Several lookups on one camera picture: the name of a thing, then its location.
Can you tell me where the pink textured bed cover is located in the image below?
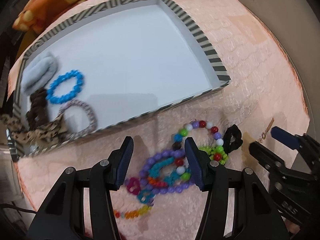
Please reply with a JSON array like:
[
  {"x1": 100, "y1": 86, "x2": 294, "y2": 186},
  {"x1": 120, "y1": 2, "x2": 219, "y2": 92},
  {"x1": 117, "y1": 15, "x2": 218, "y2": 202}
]
[{"x1": 15, "y1": 0, "x2": 310, "y2": 239}]

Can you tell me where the lilac spiral hair tie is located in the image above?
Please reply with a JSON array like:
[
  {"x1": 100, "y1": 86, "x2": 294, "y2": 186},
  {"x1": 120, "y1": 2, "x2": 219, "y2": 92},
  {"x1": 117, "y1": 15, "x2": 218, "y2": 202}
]
[{"x1": 56, "y1": 99, "x2": 98, "y2": 140}]

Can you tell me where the purple bead bracelet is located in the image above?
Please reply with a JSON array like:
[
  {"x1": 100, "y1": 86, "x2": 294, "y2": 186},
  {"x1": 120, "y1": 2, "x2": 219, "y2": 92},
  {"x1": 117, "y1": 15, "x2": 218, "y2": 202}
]
[{"x1": 138, "y1": 149, "x2": 197, "y2": 195}]

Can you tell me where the dark brown scrunchie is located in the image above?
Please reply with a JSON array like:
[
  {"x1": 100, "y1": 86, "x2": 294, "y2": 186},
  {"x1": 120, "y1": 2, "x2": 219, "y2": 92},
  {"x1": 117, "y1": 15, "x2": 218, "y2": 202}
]
[{"x1": 25, "y1": 87, "x2": 49, "y2": 130}]

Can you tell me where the black scrunchie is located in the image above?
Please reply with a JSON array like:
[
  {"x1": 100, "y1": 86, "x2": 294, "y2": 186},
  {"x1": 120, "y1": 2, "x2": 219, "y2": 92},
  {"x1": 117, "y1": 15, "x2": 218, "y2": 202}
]
[{"x1": 223, "y1": 124, "x2": 243, "y2": 154}]

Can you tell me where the striped cardboard tray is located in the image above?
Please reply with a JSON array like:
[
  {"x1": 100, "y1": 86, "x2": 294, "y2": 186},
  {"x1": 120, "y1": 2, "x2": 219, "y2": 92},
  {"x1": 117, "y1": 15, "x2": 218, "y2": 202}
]
[{"x1": 12, "y1": 0, "x2": 231, "y2": 145}]

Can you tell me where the light blue fluffy scrunchie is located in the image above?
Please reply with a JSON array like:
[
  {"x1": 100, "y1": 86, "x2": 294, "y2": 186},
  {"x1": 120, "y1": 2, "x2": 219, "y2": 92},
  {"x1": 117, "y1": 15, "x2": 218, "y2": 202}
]
[{"x1": 21, "y1": 52, "x2": 59, "y2": 96}]

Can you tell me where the rainbow crystal bead bracelet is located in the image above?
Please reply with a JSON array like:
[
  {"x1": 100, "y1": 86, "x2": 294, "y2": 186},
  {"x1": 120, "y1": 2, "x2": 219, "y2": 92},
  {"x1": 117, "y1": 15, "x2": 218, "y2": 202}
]
[{"x1": 113, "y1": 177, "x2": 155, "y2": 220}]

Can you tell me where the green flower bead bracelet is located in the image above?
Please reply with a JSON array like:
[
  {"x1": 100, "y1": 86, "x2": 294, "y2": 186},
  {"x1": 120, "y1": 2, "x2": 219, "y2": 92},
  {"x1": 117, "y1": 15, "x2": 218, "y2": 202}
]
[{"x1": 198, "y1": 146, "x2": 230, "y2": 166}]

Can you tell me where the multicolour round bead bracelet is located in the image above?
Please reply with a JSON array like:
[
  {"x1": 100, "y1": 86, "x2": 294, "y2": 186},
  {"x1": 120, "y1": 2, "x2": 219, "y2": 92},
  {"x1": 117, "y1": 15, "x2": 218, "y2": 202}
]
[{"x1": 171, "y1": 120, "x2": 224, "y2": 181}]

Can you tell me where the right hand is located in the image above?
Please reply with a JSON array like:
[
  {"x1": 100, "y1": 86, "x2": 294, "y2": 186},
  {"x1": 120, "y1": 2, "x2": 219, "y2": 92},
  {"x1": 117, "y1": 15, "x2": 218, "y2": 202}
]
[{"x1": 285, "y1": 220, "x2": 300, "y2": 234}]

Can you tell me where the blue bead bracelet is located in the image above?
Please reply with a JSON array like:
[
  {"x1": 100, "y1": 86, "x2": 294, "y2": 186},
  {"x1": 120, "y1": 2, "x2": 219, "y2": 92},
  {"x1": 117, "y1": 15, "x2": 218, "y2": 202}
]
[{"x1": 45, "y1": 69, "x2": 85, "y2": 105}]

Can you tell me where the leopard print bow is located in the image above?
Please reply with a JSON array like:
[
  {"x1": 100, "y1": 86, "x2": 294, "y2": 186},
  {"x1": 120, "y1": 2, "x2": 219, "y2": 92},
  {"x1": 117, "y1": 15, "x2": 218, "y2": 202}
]
[{"x1": 1, "y1": 114, "x2": 68, "y2": 148}]

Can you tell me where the black cable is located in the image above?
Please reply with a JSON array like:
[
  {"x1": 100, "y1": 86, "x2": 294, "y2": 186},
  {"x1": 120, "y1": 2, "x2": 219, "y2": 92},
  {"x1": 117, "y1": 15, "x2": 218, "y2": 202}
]
[{"x1": 0, "y1": 203, "x2": 38, "y2": 215}]

